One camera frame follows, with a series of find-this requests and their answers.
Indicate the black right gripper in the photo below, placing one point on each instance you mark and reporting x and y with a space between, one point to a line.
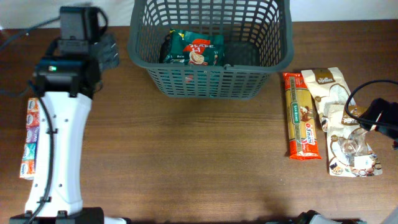
382 114

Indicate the green Nescafe coffee bag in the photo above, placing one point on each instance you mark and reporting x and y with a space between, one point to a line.
190 48

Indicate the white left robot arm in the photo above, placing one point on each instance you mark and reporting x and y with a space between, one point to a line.
65 81

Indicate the beige Pantree pouch upper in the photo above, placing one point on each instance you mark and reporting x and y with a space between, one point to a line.
327 87

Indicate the multicolour tissue pack strip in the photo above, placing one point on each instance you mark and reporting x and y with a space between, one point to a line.
27 170

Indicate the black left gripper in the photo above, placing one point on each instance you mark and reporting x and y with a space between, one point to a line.
109 50

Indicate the San Remo spaghetti packet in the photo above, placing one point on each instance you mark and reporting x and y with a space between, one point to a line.
303 142

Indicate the grey plastic basket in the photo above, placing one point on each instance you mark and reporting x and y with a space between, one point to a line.
257 43

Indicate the beige Pantree mushroom pouch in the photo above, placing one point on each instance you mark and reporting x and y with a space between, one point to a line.
349 155

